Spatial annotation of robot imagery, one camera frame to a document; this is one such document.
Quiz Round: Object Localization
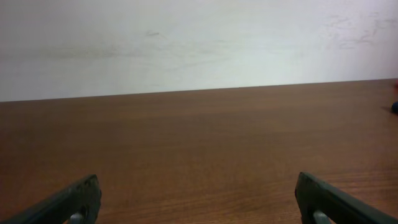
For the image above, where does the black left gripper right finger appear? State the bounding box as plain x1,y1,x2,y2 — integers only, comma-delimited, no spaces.
295,172,397,224

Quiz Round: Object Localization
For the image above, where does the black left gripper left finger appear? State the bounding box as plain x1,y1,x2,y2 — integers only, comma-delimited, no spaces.
2,174,101,224

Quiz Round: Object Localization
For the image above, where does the dark navy garment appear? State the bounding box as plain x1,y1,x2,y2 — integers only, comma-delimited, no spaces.
391,101,398,114

